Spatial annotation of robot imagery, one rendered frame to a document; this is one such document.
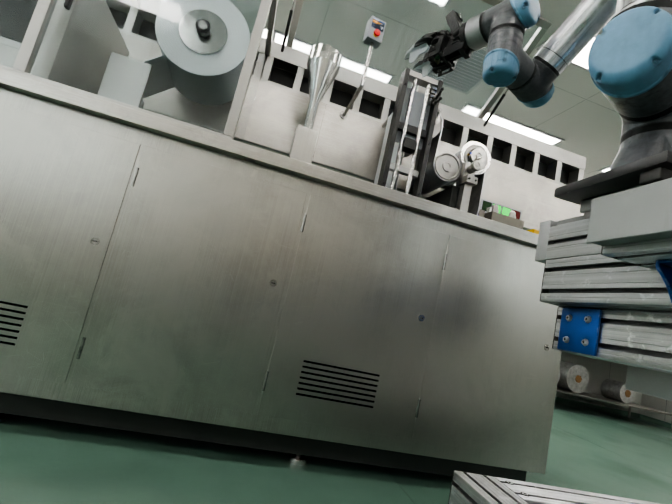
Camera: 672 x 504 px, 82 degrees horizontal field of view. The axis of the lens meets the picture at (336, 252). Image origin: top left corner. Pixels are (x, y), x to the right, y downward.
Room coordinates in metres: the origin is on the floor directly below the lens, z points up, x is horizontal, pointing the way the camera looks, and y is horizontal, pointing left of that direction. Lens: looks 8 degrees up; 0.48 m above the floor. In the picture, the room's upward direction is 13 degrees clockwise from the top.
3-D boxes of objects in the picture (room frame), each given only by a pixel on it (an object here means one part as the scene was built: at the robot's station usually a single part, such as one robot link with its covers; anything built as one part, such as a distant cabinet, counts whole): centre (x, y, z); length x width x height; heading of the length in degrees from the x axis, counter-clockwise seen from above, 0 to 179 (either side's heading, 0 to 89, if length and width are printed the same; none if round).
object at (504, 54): (0.80, -0.28, 1.12); 0.11 x 0.08 x 0.11; 126
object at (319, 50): (1.54, 0.23, 1.50); 0.14 x 0.14 x 0.06
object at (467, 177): (1.54, -0.47, 1.05); 0.06 x 0.05 x 0.31; 13
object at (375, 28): (1.50, 0.05, 1.66); 0.07 x 0.07 x 0.10; 20
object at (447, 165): (1.68, -0.35, 1.18); 0.26 x 0.12 x 0.12; 13
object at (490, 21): (0.79, -0.27, 1.21); 0.11 x 0.08 x 0.09; 36
